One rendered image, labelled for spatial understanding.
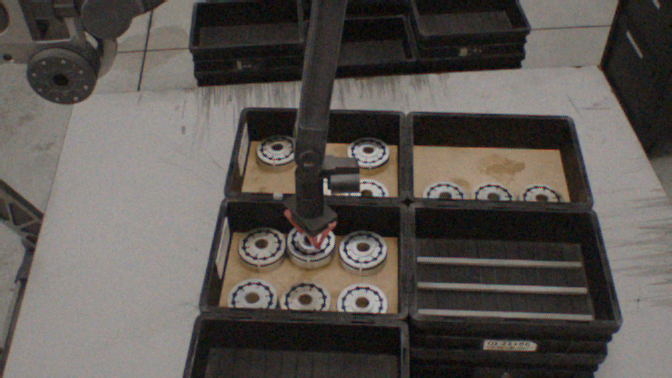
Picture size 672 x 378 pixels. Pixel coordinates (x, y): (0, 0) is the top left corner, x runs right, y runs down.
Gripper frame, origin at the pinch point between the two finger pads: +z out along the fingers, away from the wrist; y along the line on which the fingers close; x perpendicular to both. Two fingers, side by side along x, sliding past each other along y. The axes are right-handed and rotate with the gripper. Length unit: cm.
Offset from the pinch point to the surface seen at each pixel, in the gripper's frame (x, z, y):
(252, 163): -7.1, 6.3, 31.6
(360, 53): -99, 51, 93
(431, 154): -42.3, 5.3, 5.2
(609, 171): -84, 17, -22
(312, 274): 3.0, 6.0, -4.3
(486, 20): -139, 38, 67
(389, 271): -9.9, 5.6, -14.4
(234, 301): 20.6, 3.4, -1.0
